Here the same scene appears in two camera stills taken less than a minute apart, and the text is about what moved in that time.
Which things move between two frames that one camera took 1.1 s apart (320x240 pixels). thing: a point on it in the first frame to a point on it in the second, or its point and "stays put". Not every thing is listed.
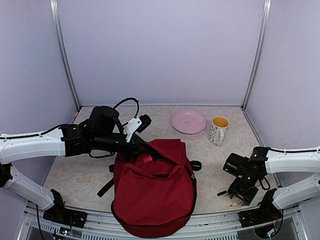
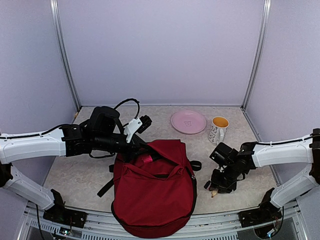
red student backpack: [154, 192] stays put
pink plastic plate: [188, 122] stays put
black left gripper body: [134, 145] stays put
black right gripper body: [243, 189] to [227, 181]
